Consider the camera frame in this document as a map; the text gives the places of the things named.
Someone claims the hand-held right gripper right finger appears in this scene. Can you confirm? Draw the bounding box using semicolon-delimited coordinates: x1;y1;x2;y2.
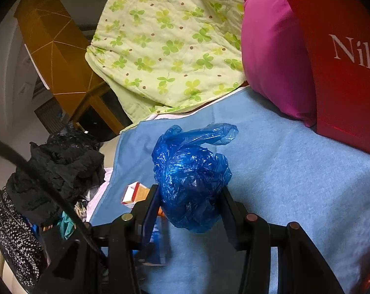
220;187;346;294

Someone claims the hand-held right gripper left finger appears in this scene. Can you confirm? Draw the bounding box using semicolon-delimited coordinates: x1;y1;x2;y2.
29;184;161;294

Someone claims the orange white medicine box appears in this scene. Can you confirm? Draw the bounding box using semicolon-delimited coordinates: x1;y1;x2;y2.
121;182;164;218

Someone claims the blue plastic bag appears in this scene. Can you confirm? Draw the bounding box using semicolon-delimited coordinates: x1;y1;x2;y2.
151;122;239;234

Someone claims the light blue towel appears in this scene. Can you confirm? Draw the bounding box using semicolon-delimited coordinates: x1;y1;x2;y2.
90;86;370;294

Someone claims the teal cloth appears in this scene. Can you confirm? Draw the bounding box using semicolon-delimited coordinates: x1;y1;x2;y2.
56;211;79;240

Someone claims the black white speckled garment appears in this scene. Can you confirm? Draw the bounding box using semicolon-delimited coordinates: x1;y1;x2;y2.
0;190;48;287

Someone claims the dark slatted door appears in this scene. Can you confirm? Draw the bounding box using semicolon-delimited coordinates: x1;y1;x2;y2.
34;98;70;136

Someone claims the magenta pillow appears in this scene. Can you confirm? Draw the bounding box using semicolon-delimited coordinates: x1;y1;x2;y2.
241;0;319;127

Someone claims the red paper gift bag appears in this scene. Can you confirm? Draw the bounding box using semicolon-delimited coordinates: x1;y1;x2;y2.
272;0;370;157

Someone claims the green clover print quilt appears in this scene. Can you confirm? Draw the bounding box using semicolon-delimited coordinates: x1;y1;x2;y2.
85;0;276;123

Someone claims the orange wooden pillar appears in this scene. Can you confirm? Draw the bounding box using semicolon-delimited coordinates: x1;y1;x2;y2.
13;0;133;141

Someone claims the black cable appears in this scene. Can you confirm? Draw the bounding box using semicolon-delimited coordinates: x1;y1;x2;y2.
0;136;109;270

